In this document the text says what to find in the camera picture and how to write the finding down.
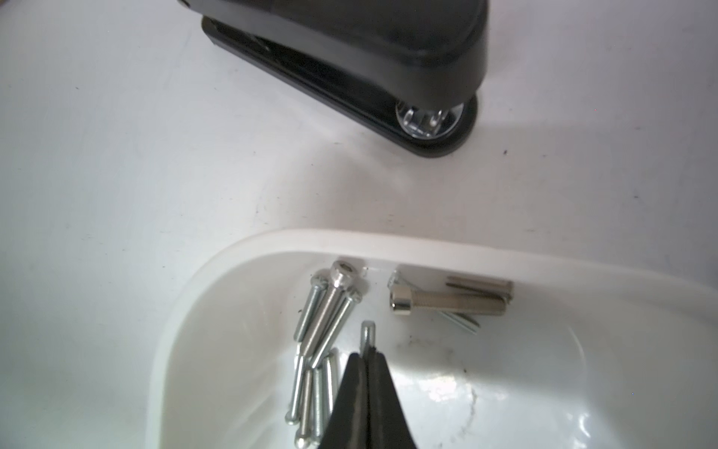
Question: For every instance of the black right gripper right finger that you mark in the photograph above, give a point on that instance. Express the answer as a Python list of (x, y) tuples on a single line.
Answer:
[(387, 424)]

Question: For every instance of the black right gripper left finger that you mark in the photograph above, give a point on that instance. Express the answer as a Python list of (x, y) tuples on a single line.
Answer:
[(348, 423)]

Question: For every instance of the small silver screw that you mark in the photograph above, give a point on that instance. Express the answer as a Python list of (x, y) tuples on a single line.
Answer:
[(367, 338)]

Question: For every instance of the white plastic storage box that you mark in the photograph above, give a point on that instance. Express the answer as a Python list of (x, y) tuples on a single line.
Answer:
[(587, 356)]

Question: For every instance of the thin silver screw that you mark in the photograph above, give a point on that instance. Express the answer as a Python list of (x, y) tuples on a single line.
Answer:
[(318, 286), (303, 435), (461, 320), (293, 414), (351, 299)]

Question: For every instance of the large nickel socket bolt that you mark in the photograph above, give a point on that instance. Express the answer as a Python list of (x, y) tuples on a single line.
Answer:
[(405, 300)]

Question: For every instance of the large silver bolt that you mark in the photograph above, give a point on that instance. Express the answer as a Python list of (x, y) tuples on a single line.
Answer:
[(342, 276)]

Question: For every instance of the black stapler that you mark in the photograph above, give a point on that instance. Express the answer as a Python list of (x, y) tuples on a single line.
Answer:
[(407, 70)]

